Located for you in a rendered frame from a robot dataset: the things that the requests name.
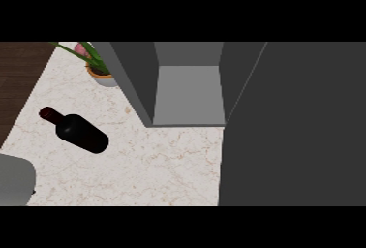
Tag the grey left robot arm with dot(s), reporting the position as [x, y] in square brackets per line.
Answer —
[14, 180]

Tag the grey cabinet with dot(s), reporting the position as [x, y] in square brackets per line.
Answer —
[188, 93]

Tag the dark wine bottle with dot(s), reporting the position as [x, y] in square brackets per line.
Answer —
[82, 133]

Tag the dark grey cabinet door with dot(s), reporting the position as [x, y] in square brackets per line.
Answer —
[296, 129]

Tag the potted green plant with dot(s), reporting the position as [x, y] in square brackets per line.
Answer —
[99, 72]

